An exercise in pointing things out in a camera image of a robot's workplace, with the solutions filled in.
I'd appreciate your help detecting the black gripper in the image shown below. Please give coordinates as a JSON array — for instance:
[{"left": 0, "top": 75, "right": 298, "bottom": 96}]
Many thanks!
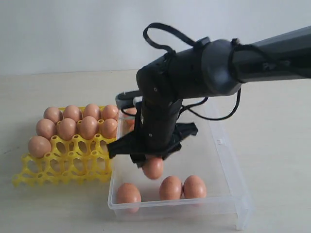
[{"left": 107, "top": 98, "right": 198, "bottom": 167}]

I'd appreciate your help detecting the yellow plastic egg tray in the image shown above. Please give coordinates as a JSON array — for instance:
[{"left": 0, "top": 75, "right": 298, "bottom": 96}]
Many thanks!
[{"left": 12, "top": 104, "right": 121, "bottom": 188}]

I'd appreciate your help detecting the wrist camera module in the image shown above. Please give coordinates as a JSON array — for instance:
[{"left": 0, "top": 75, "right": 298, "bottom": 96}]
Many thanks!
[{"left": 115, "top": 90, "right": 142, "bottom": 109}]

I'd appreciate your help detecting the brown egg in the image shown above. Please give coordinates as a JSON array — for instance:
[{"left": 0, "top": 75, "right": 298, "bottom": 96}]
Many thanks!
[
  {"left": 35, "top": 118, "right": 57, "bottom": 140},
  {"left": 117, "top": 183, "right": 141, "bottom": 204},
  {"left": 28, "top": 136, "right": 52, "bottom": 158},
  {"left": 56, "top": 118, "right": 77, "bottom": 140},
  {"left": 142, "top": 157, "right": 164, "bottom": 180},
  {"left": 183, "top": 175, "right": 207, "bottom": 199},
  {"left": 159, "top": 176, "right": 183, "bottom": 200},
  {"left": 128, "top": 124, "right": 135, "bottom": 132},
  {"left": 43, "top": 106, "right": 63, "bottom": 124},
  {"left": 100, "top": 118, "right": 118, "bottom": 138},
  {"left": 102, "top": 104, "right": 119, "bottom": 120},
  {"left": 78, "top": 116, "right": 99, "bottom": 140},
  {"left": 124, "top": 107, "right": 137, "bottom": 120},
  {"left": 63, "top": 105, "right": 82, "bottom": 122},
  {"left": 83, "top": 103, "right": 101, "bottom": 120}
]

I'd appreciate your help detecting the black cable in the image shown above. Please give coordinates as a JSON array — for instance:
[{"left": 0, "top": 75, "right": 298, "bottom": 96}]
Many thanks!
[{"left": 142, "top": 23, "right": 292, "bottom": 121}]

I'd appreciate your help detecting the clear plastic container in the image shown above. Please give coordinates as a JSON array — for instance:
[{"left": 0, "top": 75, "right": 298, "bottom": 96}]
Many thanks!
[{"left": 107, "top": 100, "right": 253, "bottom": 230}]

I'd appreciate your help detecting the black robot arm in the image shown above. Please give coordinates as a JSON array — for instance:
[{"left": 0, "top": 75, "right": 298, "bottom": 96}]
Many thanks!
[{"left": 107, "top": 23, "right": 311, "bottom": 167}]

